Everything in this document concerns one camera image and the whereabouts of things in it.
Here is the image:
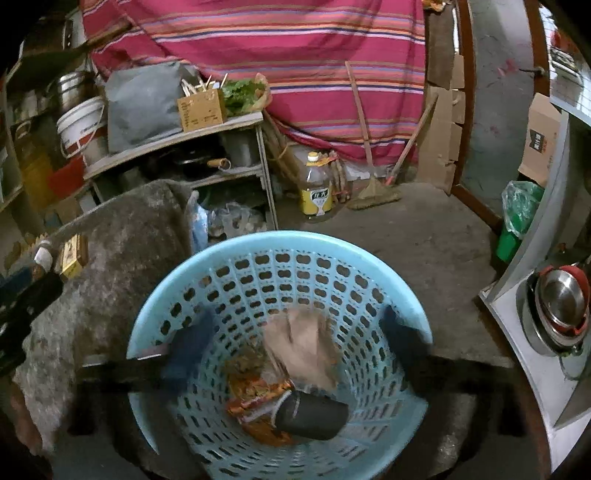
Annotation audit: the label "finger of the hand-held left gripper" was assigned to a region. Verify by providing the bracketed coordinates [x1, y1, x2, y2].
[0, 271, 64, 333]
[0, 323, 31, 377]

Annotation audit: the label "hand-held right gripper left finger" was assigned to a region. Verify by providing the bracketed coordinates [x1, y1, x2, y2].
[60, 310, 219, 480]

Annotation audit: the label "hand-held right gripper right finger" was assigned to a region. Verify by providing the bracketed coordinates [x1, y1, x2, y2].
[379, 307, 532, 480]

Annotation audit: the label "patterned snack wrapper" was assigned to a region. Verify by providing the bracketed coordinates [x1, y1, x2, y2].
[224, 348, 296, 446]

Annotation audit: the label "beige cloth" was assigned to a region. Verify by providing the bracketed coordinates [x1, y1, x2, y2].
[262, 308, 340, 393]

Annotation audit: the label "black cloth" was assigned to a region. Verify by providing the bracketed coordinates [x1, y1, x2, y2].
[274, 390, 351, 441]

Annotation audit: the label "light blue plastic basket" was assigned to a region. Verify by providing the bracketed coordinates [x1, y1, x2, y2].
[126, 230, 435, 480]

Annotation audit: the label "yellow patterned box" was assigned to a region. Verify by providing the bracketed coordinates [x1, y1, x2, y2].
[59, 234, 89, 279]

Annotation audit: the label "grey metal counter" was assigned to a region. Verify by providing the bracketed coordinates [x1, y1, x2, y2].
[478, 111, 591, 430]

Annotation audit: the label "light blue printed bag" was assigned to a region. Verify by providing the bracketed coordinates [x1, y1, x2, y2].
[189, 203, 211, 252]

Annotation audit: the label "red plastic basket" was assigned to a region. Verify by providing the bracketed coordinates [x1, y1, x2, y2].
[46, 161, 86, 199]

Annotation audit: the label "straw broom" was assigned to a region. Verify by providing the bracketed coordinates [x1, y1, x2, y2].
[345, 61, 402, 210]

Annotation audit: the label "stack of steel bowls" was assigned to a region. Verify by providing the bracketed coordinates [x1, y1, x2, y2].
[522, 263, 591, 358]

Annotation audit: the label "green plastic bag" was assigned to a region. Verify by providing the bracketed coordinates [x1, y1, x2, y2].
[496, 180, 546, 264]

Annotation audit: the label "cooking oil bottle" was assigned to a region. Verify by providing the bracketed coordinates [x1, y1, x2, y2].
[298, 151, 334, 222]

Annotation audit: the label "white plastic bucket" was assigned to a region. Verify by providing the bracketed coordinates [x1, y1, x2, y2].
[56, 96, 109, 160]

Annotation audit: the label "tall wooden shelf unit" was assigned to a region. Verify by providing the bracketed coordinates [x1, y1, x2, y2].
[0, 9, 93, 222]

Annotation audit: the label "stacked cardboard sheets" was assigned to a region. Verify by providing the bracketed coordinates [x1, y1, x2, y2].
[416, 51, 467, 195]

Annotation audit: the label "low wooden shelf table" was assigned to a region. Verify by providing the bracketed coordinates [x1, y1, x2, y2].
[83, 111, 280, 232]

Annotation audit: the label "steel pot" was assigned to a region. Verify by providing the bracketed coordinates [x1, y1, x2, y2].
[53, 71, 95, 114]

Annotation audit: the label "grey bag on shelf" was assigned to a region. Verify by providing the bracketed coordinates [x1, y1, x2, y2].
[104, 60, 199, 153]

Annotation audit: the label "brown cardboard box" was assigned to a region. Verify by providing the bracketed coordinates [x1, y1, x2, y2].
[517, 92, 561, 188]

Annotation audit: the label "green leafy vegetables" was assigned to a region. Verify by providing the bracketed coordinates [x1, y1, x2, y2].
[221, 76, 271, 116]

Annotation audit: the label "striped pink cloth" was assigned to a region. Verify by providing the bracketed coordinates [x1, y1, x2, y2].
[81, 0, 428, 171]

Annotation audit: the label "long wooden handled tool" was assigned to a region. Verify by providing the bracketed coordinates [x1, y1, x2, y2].
[385, 95, 439, 188]

